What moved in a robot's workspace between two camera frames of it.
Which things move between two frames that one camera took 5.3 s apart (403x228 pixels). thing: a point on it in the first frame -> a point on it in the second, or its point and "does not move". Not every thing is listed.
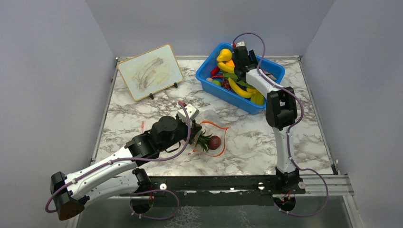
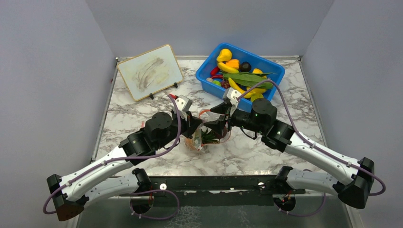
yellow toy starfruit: [257, 99] does not move
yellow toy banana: [225, 68] does not move
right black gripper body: [235, 68] -> [242, 119]
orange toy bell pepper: [230, 63] does not move
